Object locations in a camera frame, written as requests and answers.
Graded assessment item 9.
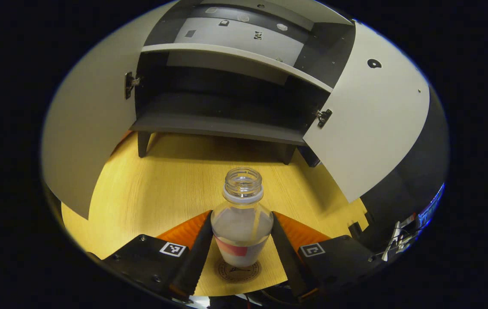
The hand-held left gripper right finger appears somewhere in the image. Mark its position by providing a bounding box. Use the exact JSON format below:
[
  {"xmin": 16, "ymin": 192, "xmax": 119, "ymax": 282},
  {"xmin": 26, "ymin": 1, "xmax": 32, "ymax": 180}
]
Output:
[{"xmin": 271, "ymin": 211, "xmax": 384, "ymax": 301}]

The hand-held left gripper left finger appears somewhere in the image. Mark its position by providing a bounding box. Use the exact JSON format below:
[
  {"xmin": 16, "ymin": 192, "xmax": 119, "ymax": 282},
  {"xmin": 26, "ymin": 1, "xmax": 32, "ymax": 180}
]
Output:
[{"xmin": 87, "ymin": 209, "xmax": 214, "ymax": 301}]

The round brown coaster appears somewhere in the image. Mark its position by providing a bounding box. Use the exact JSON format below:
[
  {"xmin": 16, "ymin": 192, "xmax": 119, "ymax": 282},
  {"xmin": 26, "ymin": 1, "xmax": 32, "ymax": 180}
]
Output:
[{"xmin": 215, "ymin": 257, "xmax": 262, "ymax": 283}]

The clear bottle with pink label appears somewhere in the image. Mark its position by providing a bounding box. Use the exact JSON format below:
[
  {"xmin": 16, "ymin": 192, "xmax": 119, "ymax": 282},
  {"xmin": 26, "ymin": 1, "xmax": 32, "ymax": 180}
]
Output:
[{"xmin": 210, "ymin": 167, "xmax": 274, "ymax": 267}]

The grey and white cabinet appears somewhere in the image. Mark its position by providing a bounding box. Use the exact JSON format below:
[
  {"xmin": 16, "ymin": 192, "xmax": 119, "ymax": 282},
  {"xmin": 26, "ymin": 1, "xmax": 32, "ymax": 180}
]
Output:
[{"xmin": 130, "ymin": 0, "xmax": 356, "ymax": 166}]

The white cabinet door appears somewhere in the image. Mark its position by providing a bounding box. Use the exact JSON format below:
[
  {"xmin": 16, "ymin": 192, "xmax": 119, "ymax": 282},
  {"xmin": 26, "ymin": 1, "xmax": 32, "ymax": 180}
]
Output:
[
  {"xmin": 303, "ymin": 21, "xmax": 430, "ymax": 203},
  {"xmin": 41, "ymin": 0, "xmax": 180, "ymax": 220}
]

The metal right door hinge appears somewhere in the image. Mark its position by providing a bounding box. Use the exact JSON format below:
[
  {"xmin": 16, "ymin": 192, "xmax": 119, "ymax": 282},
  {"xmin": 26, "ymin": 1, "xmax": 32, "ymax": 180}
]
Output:
[{"xmin": 316, "ymin": 109, "xmax": 333, "ymax": 128}]

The metal door hinge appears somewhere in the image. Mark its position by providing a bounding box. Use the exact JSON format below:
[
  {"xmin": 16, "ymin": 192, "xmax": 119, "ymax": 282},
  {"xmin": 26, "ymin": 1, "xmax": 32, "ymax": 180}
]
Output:
[
  {"xmin": 124, "ymin": 72, "xmax": 141, "ymax": 100},
  {"xmin": 316, "ymin": 109, "xmax": 333, "ymax": 128}
]

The metal left door hinge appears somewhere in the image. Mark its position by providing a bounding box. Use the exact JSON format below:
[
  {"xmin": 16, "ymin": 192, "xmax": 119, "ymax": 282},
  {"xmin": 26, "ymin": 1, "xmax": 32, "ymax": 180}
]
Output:
[{"xmin": 124, "ymin": 72, "xmax": 141, "ymax": 100}]

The white thin cabinet shelf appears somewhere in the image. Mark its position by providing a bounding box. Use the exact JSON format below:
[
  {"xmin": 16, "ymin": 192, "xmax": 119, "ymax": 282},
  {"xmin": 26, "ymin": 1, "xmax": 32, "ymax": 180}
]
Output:
[{"xmin": 141, "ymin": 43, "xmax": 334, "ymax": 93}]

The blue glowing device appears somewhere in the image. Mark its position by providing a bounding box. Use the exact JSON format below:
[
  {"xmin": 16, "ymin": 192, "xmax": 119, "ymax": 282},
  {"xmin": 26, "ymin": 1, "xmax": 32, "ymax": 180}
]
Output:
[{"xmin": 418, "ymin": 184, "xmax": 445, "ymax": 228}]

